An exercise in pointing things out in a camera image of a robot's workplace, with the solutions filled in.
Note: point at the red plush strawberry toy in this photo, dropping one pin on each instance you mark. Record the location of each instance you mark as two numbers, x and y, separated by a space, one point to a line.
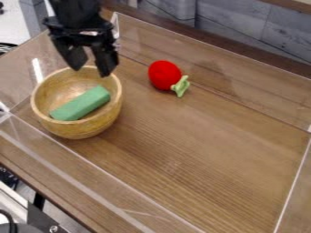
166 77

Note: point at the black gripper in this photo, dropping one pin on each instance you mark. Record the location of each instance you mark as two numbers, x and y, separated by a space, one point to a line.
77 20

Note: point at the clear acrylic corner bracket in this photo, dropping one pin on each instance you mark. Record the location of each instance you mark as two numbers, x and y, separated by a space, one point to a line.
114 23

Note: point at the black equipment bottom left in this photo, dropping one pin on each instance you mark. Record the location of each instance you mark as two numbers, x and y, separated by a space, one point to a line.
26 220

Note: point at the green rectangular block stick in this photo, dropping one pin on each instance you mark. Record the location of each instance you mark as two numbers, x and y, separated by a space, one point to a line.
81 105

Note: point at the clear acrylic front wall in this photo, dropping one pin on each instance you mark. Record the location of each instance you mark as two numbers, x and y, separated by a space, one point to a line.
90 195

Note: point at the brown wooden bowl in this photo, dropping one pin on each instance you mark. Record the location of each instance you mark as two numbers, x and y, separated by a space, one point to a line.
61 86

